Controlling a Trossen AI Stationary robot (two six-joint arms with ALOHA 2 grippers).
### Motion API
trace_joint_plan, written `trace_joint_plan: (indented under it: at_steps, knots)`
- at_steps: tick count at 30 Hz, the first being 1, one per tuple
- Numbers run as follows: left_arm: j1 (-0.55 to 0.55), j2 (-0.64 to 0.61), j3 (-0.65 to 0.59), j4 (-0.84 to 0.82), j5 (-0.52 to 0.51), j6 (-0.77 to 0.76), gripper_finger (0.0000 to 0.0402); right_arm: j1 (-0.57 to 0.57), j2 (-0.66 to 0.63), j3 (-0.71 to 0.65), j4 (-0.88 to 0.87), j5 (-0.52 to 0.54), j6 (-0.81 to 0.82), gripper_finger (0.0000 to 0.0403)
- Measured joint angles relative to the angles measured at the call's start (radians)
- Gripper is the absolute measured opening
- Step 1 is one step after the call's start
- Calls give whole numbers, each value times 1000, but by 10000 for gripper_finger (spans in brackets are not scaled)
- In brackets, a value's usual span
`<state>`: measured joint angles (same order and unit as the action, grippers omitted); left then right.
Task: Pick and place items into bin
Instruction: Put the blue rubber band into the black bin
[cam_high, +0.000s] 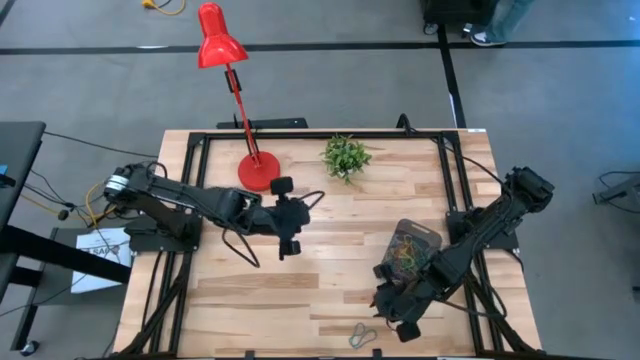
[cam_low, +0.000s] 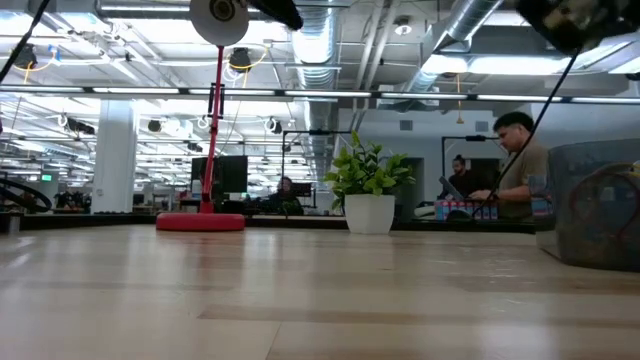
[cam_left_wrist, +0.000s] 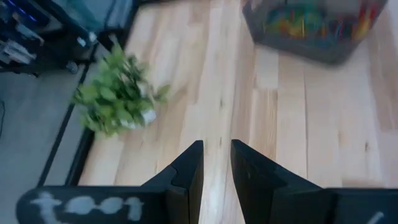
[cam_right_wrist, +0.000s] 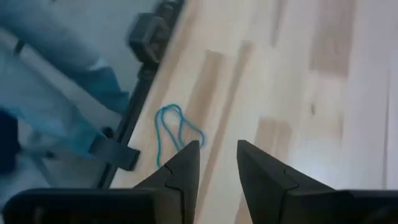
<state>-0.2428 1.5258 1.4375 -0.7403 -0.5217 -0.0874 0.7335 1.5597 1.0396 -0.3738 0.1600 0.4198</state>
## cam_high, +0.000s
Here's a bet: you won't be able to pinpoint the green plant in white pot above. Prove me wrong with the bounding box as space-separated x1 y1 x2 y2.
320 133 374 185

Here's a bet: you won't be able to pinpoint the black desk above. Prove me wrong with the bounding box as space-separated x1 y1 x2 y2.
0 120 132 358

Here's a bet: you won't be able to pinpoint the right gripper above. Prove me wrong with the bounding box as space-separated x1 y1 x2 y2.
371 259 437 326

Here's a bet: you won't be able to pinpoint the red rubber band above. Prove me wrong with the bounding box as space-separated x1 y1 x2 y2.
388 238 416 257

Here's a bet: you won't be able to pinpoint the grey floor stand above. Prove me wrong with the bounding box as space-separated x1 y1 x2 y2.
592 185 640 206

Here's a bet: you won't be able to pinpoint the black cart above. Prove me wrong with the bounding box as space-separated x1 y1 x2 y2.
421 0 496 37

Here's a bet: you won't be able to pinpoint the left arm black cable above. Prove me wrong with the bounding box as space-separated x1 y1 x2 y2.
221 189 326 270

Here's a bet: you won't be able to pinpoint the teal rubber band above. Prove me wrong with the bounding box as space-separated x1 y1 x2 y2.
347 321 380 350

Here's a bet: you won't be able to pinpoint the grey translucent plastic bin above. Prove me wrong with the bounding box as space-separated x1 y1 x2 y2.
381 218 444 289

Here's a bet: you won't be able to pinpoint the black cable at table edge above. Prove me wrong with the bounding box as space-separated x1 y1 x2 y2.
396 113 506 189

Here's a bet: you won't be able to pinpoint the grey box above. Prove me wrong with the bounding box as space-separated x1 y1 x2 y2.
33 227 132 307

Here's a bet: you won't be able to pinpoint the yellow cable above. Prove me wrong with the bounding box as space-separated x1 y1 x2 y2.
83 182 117 227
140 0 187 17

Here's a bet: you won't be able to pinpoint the black aluminium table frame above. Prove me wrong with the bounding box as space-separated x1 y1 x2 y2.
107 129 539 360

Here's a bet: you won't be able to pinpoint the red desk lamp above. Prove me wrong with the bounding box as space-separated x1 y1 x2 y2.
196 1 283 193

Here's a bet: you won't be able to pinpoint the white printed paper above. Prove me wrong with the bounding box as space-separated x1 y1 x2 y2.
70 227 133 295

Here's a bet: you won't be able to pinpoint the black floor cable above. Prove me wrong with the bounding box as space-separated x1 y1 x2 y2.
42 130 160 159
597 169 640 189

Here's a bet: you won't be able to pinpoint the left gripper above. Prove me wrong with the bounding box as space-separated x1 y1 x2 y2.
243 192 312 262

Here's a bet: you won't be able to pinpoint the person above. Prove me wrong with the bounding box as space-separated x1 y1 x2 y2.
469 0 536 48

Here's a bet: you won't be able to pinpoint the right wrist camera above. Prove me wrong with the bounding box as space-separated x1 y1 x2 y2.
396 320 423 345

